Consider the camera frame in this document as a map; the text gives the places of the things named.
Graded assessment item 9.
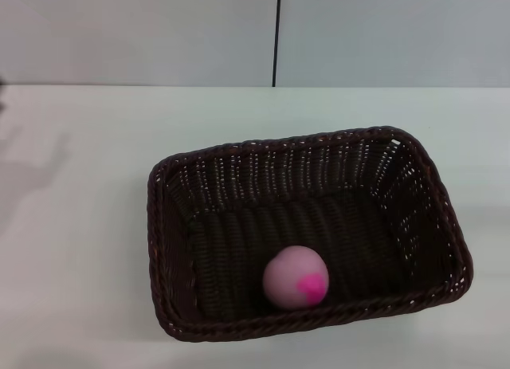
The dark brown woven basket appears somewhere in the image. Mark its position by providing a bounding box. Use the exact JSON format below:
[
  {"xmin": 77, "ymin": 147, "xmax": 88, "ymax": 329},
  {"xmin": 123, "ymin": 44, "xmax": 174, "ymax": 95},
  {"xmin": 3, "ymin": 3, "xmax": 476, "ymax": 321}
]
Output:
[{"xmin": 147, "ymin": 124, "xmax": 475, "ymax": 343}]

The pink peach toy ball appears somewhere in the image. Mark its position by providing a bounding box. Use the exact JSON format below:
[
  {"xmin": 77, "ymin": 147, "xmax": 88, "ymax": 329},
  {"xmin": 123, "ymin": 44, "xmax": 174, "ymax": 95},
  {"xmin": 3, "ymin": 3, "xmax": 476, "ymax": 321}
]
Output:
[{"xmin": 261, "ymin": 245, "xmax": 331, "ymax": 309}]

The black vertical wall strip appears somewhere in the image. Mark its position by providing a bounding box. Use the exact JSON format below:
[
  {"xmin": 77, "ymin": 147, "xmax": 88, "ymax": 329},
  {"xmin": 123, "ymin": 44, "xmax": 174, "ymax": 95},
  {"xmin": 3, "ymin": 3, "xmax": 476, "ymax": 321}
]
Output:
[{"xmin": 272, "ymin": 0, "xmax": 283, "ymax": 88}]

